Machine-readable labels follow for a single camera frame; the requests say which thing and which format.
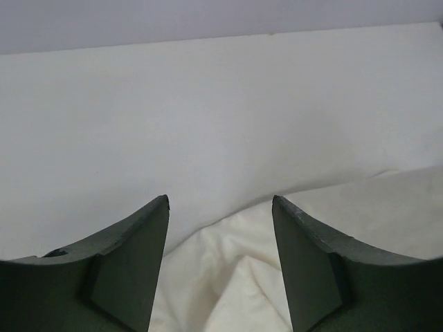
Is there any cream white t shirt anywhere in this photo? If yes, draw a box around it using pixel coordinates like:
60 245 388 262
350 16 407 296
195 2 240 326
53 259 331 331
149 167 442 331

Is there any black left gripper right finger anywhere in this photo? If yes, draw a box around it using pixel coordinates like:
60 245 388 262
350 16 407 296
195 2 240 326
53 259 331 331
272 196 442 331

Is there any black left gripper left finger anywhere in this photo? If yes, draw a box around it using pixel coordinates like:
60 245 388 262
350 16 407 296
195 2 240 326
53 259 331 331
1 195 170 331

